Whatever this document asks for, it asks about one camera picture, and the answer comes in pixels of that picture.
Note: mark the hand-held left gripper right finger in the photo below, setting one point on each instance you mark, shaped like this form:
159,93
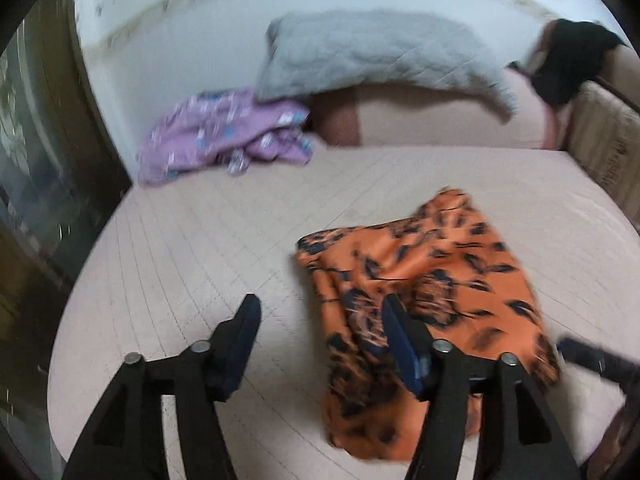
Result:
402,345

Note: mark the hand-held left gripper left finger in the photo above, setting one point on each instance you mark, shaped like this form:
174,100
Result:
240,345

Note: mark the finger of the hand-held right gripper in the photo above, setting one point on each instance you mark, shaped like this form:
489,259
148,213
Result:
590,360

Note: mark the orange floral blouse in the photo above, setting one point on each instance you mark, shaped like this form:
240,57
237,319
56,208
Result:
450,270

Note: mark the pink quilted sofa seat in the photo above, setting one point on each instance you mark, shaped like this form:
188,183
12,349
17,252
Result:
200,240

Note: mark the striped brown back cushion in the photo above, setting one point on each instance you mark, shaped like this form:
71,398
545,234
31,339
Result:
610,145

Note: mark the purple floral garment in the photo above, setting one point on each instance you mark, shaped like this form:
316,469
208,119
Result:
210,130

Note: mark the pink bolster cushion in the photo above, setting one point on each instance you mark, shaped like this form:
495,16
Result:
425,120

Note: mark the wooden stained glass door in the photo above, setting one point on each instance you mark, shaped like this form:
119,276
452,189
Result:
45,160

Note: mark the pink sofa backrest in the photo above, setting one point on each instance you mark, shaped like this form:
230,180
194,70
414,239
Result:
622,67

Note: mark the grey quilted pillow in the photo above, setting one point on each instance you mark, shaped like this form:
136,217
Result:
370,50

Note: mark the small black object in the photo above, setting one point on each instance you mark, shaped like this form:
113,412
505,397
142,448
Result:
514,66

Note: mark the black cloth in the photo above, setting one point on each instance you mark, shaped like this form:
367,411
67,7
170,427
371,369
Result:
570,60

